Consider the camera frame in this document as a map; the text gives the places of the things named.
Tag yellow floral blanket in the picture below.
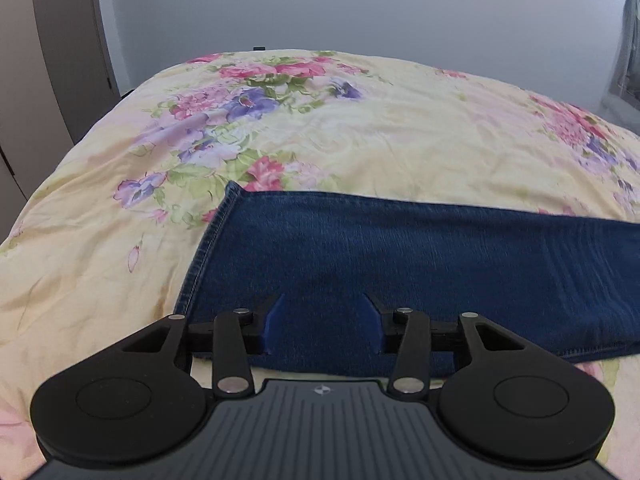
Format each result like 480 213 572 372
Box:
0 50 640 466

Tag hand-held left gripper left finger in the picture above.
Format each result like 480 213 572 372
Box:
120 293 287 399

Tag pale green curtain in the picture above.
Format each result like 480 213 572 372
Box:
611 0 640 103

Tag grey wardrobe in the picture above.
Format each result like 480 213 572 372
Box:
0 0 122 241

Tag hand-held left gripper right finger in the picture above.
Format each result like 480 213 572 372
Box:
363 292 529 397

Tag blue denim pants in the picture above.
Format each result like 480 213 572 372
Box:
174 180 640 379

